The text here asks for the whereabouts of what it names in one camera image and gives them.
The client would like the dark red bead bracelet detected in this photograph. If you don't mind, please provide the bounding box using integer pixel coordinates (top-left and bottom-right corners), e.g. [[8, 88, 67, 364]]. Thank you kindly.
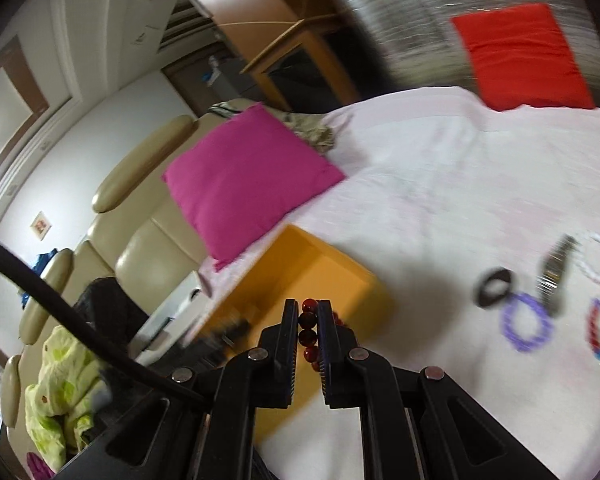
[[296, 297, 350, 374]]

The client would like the black hair scrunchie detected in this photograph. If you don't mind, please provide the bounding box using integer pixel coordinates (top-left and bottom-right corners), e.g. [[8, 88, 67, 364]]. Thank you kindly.
[[474, 268, 514, 309]]

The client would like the purple bead bracelet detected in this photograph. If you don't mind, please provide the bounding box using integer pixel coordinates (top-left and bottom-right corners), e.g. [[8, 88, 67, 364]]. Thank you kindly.
[[500, 290, 554, 354]]

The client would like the silver metal wristwatch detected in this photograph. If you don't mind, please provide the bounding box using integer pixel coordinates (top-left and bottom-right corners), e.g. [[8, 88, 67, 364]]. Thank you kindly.
[[536, 235, 577, 318]]

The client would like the white bead bracelet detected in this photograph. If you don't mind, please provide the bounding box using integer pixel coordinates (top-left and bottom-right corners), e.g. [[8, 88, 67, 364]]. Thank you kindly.
[[572, 230, 600, 283]]

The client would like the white flat box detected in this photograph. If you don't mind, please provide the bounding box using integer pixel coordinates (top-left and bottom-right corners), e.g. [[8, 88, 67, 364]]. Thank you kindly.
[[128, 271, 211, 366]]

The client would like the orange cardboard box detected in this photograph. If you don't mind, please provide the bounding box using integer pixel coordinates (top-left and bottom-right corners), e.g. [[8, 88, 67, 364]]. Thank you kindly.
[[196, 226, 394, 441]]

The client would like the beige leather headboard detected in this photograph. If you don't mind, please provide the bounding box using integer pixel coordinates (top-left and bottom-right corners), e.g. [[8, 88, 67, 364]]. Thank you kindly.
[[0, 113, 228, 467]]

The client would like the green yellow cloth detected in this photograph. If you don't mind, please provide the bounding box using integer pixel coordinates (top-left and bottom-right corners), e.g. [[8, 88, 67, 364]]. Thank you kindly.
[[24, 325, 105, 472]]

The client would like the magenta pillow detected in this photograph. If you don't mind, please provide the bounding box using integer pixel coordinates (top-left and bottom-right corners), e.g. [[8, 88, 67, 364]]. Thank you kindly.
[[162, 103, 346, 271]]

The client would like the beige crumpled cloth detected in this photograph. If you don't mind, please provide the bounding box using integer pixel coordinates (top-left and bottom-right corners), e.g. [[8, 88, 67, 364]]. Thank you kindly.
[[279, 112, 351, 155]]

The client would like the wooden side table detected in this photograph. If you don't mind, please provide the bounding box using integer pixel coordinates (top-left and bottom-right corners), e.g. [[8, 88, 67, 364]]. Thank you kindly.
[[239, 14, 362, 111]]

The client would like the red pillow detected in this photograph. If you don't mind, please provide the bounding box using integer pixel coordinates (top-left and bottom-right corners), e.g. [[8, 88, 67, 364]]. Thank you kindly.
[[451, 3, 595, 112]]

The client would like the silver foil insulation sheet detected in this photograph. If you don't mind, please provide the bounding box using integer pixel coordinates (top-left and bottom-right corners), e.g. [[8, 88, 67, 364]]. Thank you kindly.
[[336, 0, 600, 105]]

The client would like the small wall picture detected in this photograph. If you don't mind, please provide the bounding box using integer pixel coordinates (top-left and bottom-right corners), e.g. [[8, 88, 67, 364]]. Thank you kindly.
[[31, 211, 52, 240]]

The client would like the black cable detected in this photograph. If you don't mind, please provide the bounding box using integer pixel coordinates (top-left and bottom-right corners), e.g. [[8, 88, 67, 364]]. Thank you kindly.
[[0, 231, 182, 396]]

